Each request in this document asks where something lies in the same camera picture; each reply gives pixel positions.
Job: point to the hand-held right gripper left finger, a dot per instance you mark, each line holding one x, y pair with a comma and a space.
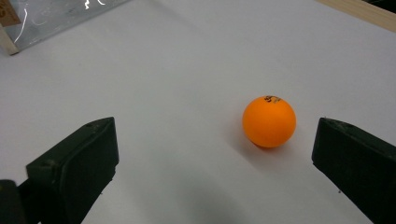
77, 161

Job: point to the orange ping-pong ball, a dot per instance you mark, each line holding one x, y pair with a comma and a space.
269, 124

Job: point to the transparent bag with beige trim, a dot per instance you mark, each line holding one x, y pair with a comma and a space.
46, 18

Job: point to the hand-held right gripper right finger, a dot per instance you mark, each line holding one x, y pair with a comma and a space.
358, 161

